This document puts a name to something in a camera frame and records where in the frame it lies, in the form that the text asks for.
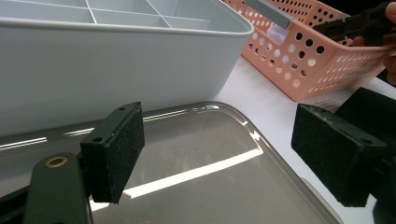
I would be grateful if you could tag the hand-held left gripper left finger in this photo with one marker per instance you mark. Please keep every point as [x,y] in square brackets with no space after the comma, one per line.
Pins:
[115,155]

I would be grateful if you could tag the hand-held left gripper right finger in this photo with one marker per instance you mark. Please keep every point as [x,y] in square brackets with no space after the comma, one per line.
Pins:
[336,155]

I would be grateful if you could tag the pink perforated plastic basket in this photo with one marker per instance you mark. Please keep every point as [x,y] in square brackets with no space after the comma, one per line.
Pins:
[336,77]

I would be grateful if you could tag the white divided storage box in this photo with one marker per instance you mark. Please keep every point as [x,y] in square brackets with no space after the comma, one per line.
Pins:
[93,77]

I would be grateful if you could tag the shiny metal tray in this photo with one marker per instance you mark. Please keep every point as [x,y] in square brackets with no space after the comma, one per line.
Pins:
[202,149]

